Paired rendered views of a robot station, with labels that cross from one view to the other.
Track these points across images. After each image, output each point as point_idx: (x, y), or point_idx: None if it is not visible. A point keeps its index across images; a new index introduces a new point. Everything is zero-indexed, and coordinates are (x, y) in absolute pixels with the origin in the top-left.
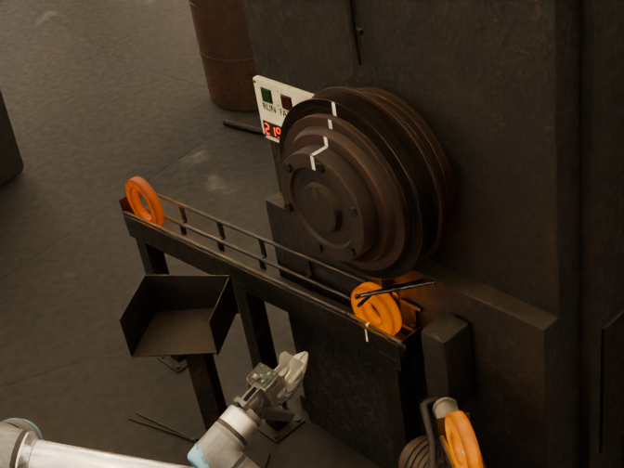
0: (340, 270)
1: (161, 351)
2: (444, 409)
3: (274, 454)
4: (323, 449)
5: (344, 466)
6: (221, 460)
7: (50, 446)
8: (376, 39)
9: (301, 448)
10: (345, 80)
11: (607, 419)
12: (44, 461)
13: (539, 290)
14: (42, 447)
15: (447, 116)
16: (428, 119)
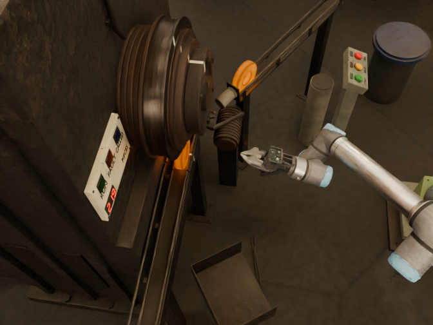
0: (160, 184)
1: (259, 294)
2: (226, 95)
3: (202, 309)
4: (184, 284)
5: (189, 265)
6: (320, 162)
7: (409, 196)
8: (115, 7)
9: (190, 297)
10: (113, 73)
11: None
12: (416, 194)
13: None
14: (414, 198)
15: (141, 3)
16: (138, 20)
